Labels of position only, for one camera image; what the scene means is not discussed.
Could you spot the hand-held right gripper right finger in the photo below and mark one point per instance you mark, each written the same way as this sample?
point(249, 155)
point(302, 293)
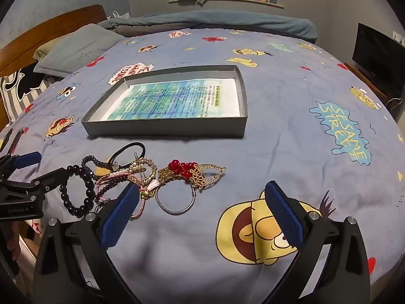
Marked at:
point(284, 215)

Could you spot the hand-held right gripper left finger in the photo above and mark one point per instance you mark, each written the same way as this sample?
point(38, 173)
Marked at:
point(118, 218)

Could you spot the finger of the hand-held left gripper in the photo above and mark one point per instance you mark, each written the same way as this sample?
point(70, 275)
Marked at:
point(53, 177)
point(27, 160)

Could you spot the silver bangle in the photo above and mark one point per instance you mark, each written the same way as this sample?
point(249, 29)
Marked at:
point(164, 209)

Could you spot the grey cardboard tray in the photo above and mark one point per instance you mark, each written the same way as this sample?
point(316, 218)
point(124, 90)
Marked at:
point(158, 128)

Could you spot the striped pillow with black print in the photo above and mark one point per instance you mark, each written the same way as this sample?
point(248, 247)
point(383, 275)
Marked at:
point(12, 101)

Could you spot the blue cartoon printed bedsheet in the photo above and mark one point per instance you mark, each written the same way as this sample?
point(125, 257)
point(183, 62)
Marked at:
point(284, 152)

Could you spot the grey pillow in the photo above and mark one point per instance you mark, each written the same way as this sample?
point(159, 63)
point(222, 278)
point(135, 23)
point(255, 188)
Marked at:
point(72, 50)

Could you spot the blue green printed paper sheet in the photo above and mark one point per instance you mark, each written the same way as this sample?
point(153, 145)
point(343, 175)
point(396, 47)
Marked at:
point(174, 98)

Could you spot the wooden headboard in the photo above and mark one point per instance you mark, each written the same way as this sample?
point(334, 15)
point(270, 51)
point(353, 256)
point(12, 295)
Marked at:
point(47, 25)

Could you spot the wooden monitor stand table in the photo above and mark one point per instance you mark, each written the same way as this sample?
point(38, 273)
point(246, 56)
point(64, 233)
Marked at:
point(364, 76)

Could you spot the white bag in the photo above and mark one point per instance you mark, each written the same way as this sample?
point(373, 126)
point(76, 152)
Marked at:
point(121, 15)

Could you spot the black monitor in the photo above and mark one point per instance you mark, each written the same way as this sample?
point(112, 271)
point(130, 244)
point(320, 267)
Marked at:
point(376, 53)

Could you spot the teal duvet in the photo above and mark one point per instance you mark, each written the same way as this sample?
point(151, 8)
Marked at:
point(221, 22)

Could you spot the wooden window shelf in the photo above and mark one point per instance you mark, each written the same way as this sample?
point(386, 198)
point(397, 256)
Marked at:
point(221, 1)

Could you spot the white wall outlet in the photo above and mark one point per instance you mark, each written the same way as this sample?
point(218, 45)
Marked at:
point(399, 38)

